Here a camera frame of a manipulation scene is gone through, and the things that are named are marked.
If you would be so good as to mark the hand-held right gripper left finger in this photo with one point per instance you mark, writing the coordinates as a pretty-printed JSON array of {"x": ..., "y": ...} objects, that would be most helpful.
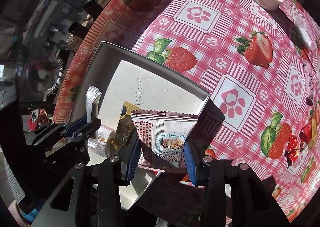
[{"x": 130, "y": 159}]

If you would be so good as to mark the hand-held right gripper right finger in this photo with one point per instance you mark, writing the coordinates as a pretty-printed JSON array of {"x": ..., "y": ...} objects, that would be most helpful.
[{"x": 190, "y": 165}]

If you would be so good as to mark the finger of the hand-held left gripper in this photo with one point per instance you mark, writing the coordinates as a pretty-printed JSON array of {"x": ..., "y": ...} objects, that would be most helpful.
[
  {"x": 75, "y": 124},
  {"x": 87, "y": 129}
]

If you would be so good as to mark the white snack packet red text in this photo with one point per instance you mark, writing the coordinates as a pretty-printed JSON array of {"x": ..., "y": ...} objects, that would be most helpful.
[{"x": 102, "y": 142}]

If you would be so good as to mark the silver snack packet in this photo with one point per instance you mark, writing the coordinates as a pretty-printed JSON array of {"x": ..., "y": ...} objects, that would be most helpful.
[{"x": 92, "y": 102}]

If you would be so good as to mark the gold snack packet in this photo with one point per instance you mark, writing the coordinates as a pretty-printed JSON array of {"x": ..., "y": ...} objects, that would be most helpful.
[{"x": 125, "y": 127}]

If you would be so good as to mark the white snack packet with picture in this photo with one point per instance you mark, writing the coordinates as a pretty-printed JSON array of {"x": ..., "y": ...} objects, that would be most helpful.
[{"x": 162, "y": 132}]

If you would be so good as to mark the white cardboard box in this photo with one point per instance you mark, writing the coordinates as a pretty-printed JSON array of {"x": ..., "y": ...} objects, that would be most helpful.
[{"x": 140, "y": 79}]

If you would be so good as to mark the crinkled red candy packet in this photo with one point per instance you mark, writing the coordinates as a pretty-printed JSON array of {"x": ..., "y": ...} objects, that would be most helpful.
[{"x": 292, "y": 148}]

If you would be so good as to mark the yellow rice cracker packet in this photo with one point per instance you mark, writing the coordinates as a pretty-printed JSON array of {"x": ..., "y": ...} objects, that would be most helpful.
[{"x": 315, "y": 132}]

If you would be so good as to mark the pink snack packet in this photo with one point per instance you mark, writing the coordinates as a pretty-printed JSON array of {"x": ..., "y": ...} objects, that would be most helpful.
[{"x": 312, "y": 84}]

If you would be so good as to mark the red and gold ornament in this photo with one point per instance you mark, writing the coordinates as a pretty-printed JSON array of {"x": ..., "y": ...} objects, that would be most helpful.
[{"x": 37, "y": 117}]

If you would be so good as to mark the person's blue trouser leg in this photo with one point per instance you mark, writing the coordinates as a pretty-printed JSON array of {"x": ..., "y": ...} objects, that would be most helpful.
[{"x": 31, "y": 217}]

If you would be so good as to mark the black boot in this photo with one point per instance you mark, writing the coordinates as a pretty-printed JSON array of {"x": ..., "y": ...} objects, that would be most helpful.
[
  {"x": 91, "y": 5},
  {"x": 75, "y": 26}
]

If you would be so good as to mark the strawberry print tablecloth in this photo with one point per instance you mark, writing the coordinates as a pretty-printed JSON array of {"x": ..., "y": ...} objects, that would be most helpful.
[{"x": 225, "y": 54}]

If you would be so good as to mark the clear plastic lid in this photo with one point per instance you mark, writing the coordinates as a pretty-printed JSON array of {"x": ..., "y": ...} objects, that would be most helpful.
[{"x": 305, "y": 34}]

